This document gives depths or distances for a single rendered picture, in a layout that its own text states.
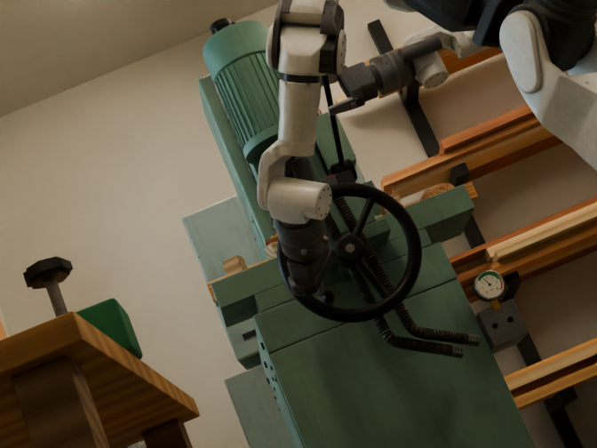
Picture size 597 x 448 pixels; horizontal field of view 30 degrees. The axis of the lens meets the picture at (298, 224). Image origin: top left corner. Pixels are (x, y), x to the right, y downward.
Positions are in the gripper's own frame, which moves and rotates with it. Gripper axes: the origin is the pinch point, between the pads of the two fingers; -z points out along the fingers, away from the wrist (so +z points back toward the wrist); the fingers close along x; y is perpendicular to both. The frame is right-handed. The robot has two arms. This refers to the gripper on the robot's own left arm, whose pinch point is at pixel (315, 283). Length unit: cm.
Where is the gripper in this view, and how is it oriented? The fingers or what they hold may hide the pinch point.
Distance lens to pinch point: 209.9
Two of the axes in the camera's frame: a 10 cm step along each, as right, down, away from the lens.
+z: -1.9, -7.0, -6.9
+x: 3.9, -7.0, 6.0
